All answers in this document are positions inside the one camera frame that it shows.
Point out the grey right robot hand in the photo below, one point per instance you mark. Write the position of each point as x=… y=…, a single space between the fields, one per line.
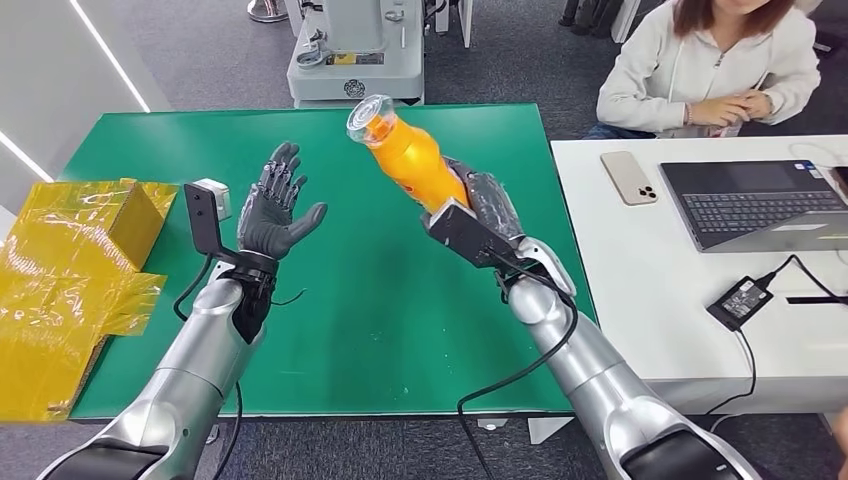
x=493 y=202

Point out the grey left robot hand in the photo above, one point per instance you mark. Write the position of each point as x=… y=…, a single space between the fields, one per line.
x=268 y=222

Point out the orange plastic bottle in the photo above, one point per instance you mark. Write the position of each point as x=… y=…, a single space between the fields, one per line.
x=411 y=159

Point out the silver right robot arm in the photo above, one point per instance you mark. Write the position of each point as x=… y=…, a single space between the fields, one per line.
x=596 y=371

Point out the beige smartphone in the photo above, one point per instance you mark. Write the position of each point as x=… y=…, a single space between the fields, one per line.
x=628 y=177

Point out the green table mat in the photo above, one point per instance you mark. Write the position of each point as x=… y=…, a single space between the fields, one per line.
x=371 y=318

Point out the pale grey machine base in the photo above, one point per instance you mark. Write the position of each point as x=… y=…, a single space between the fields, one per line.
x=358 y=73

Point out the white furniture panel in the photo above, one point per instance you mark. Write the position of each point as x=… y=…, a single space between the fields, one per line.
x=466 y=20

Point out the white desk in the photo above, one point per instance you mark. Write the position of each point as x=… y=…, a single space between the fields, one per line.
x=662 y=298

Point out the person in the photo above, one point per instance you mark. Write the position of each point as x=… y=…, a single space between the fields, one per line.
x=662 y=79

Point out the black chair legs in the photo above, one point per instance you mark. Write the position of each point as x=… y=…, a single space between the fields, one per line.
x=588 y=14

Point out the chrome stand base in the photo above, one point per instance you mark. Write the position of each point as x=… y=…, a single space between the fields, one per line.
x=267 y=10

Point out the yellow taped cardboard box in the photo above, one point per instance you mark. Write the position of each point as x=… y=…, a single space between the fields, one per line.
x=60 y=265

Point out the white table foot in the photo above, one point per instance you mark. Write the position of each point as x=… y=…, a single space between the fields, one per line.
x=546 y=429

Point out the dark grey laptop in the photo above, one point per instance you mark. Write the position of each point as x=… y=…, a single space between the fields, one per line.
x=755 y=206

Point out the black power adapter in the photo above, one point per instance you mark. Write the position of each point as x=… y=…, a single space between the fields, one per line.
x=738 y=303

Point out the flat black strip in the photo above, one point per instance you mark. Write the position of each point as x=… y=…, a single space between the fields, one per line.
x=818 y=301

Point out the person's hand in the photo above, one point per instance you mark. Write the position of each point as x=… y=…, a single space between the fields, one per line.
x=841 y=430

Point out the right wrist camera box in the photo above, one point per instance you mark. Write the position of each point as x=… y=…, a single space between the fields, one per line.
x=464 y=235

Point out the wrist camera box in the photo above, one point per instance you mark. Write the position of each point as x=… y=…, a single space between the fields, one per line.
x=464 y=235
x=202 y=218

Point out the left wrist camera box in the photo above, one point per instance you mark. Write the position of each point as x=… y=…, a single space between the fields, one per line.
x=202 y=218

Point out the small white table bracket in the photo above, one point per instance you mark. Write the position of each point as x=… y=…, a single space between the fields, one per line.
x=491 y=424

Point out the white furniture post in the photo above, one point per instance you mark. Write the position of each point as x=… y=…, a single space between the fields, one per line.
x=626 y=20

